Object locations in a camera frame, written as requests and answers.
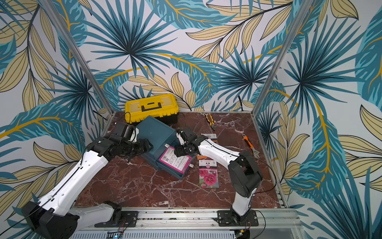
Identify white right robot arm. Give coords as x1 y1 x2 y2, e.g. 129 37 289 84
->
175 134 263 219

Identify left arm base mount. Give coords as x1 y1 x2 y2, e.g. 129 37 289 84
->
94 211 138 228

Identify orange adjustable wrench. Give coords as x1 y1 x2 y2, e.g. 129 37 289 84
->
242 134 259 159

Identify yellow and black toolbox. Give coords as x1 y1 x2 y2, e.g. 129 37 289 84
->
124 94 179 124

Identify aluminium corner post right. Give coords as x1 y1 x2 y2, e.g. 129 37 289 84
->
251 1 312 118

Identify orange seed bag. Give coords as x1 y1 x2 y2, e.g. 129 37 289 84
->
197 154 208 160

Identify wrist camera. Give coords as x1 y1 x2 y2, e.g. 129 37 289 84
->
176 127 198 145
110 122 139 142

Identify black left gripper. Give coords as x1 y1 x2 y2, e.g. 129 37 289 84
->
121 137 154 160

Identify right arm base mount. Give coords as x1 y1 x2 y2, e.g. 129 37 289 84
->
215 209 259 227

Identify aluminium corner post left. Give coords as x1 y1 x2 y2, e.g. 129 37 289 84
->
40 0 114 115

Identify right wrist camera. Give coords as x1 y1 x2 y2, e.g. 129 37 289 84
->
176 127 198 145

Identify yellow handled pliers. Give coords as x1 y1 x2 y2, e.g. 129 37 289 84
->
205 113 216 131

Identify aluminium corner post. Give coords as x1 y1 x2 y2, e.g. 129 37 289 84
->
251 1 312 118
40 0 114 115

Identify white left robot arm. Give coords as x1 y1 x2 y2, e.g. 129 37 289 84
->
21 136 153 239

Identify teal drawer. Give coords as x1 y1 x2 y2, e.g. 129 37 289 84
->
156 144 196 180

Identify teal drawer cabinet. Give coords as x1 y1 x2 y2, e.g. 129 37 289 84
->
137 116 176 171

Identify white pink seed bag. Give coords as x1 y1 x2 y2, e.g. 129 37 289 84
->
199 160 219 188

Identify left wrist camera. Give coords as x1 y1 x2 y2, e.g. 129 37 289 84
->
110 122 139 142

